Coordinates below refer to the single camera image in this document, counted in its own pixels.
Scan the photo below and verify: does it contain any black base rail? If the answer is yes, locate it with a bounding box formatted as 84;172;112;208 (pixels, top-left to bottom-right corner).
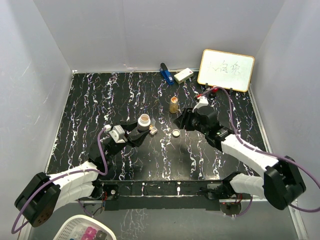
97;180;250;215

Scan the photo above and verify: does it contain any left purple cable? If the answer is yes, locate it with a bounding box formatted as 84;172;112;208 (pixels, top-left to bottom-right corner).
11;127;110;235

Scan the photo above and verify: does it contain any red emergency stop button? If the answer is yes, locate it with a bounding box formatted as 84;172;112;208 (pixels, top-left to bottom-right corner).
208;86;219;99

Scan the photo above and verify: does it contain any blue black stapler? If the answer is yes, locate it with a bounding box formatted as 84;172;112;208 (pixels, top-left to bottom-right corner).
159;62;174;85

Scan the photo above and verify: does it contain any small whiteboard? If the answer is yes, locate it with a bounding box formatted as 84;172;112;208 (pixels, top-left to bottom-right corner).
197;49;255;93

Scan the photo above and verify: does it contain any purple cable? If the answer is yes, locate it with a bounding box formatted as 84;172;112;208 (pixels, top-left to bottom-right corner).
199;86;320;213
11;127;110;235

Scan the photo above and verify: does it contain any clear jar of yellow capsules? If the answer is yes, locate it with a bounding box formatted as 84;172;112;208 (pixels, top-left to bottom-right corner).
169;96;179;114

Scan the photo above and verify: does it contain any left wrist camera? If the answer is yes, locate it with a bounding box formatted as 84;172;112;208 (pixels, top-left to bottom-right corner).
103;124;127;144

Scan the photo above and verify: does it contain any white cap pill bottle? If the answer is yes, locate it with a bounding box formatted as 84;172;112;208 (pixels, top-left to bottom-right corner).
137;114;151;132

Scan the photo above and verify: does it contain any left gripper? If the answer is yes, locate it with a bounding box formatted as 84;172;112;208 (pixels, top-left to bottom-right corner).
105;120;150;161

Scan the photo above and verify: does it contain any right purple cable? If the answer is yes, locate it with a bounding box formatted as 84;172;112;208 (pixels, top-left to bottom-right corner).
199;86;320;213

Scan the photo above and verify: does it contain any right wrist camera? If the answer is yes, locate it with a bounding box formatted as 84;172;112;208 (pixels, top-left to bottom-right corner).
192;94;209;113

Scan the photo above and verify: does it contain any white plastic basket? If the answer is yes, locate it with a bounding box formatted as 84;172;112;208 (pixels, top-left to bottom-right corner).
53;214;117;240

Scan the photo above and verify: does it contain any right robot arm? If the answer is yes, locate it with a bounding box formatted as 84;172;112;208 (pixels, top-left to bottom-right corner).
173;106;306;210

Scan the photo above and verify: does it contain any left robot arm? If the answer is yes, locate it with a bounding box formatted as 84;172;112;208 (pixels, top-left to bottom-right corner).
14;120;151;228

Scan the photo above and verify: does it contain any white bottle cap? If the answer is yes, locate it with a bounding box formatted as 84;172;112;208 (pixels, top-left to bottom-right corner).
172;129;181;138

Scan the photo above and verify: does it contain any white green small box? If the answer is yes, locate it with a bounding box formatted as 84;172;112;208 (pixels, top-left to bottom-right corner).
173;68;194;84

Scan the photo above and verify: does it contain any yellow clear weekly pill organizer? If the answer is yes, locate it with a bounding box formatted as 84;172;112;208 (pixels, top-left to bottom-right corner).
149;118;158;136

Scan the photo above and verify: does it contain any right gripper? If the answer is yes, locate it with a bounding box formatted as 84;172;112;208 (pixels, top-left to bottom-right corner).
174;107;208;136

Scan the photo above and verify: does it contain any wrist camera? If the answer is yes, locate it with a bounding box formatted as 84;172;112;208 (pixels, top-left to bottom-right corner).
103;124;127;144
192;94;209;113

